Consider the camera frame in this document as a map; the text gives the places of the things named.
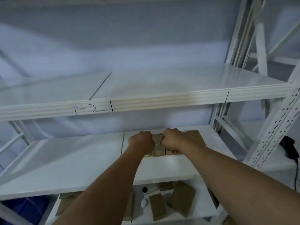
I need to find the black cable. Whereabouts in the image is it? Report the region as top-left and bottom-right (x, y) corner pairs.
(293, 158), (300, 192)

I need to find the person's right forearm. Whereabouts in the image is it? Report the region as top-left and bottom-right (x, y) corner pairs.
(185, 147), (300, 225)

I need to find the cardboard box with printed label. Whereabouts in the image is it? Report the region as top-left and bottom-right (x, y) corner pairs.
(151, 134), (181, 158)

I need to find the person's left hand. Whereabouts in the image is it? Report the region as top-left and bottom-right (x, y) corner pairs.
(127, 131), (156, 160)

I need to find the white metal shelving rack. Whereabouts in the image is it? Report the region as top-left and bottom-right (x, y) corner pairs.
(0, 0), (300, 225)

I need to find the person's right hand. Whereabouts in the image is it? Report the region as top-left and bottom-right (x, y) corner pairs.
(162, 128), (207, 156)

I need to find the person's left forearm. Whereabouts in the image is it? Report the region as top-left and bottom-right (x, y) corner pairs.
(52, 147), (154, 225)

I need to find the white roll with dark hole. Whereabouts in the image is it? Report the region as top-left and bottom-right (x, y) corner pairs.
(141, 186), (158, 194)

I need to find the blue plastic crate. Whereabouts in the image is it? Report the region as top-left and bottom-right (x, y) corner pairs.
(0, 195), (56, 225)

